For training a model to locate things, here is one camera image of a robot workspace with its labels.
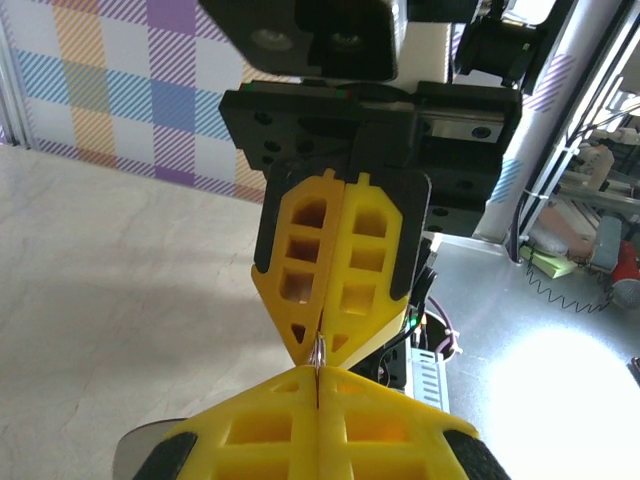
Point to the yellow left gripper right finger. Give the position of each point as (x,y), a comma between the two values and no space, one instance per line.
(380,415)

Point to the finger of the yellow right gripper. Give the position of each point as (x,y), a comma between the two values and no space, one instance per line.
(385,260)
(277,270)

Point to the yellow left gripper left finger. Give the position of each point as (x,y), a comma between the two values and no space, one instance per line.
(260,425)

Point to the green note pad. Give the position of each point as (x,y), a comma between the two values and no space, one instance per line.
(550,262)

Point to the red handheld device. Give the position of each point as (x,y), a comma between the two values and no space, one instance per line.
(625,270)

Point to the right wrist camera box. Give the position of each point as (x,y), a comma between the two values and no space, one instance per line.
(300,30)

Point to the aluminium frame post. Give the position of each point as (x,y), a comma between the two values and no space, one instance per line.
(10,100)
(585,100)

